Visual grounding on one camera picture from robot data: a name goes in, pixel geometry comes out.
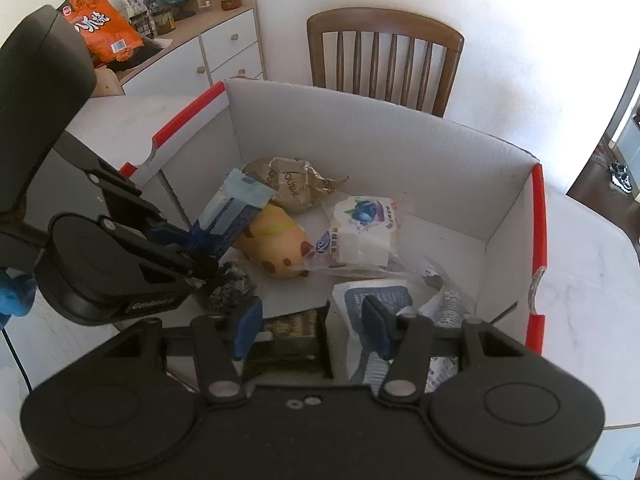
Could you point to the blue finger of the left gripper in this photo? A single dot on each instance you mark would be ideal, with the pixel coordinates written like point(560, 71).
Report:
point(175, 237)
point(210, 271)

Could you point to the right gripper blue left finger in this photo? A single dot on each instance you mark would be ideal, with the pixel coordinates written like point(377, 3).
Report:
point(218, 344)

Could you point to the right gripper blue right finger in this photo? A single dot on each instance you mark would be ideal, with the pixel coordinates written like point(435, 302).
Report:
point(407, 341)

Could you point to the white grey snack bag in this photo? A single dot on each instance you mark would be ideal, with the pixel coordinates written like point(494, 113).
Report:
point(353, 351)

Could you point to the blue white wafer packet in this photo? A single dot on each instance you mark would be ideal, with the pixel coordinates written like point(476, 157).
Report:
point(237, 203)

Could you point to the yellow dog plush toy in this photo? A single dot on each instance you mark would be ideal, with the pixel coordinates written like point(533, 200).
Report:
point(274, 242)

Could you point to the black small snack packet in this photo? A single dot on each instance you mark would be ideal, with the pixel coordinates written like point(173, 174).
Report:
point(292, 343)

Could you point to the blueberry bread clear packet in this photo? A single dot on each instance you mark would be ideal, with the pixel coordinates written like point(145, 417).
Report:
point(362, 237)

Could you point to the gold foil snack bag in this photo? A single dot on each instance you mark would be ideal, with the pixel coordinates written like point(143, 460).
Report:
point(297, 185)

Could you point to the blue gloved hand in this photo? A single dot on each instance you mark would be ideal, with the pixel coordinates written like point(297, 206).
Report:
point(17, 294)

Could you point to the red cardboard box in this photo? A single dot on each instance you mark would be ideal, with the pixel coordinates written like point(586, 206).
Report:
point(412, 188)

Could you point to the white drawer sideboard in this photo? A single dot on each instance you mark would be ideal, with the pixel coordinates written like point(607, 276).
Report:
point(212, 46)

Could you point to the orange snack bag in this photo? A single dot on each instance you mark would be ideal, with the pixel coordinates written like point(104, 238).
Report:
point(107, 34)

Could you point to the wooden chair behind table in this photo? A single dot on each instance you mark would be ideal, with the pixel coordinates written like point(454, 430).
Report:
point(391, 55)

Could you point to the black white sneakers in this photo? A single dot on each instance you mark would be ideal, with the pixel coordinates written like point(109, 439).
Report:
point(620, 177)

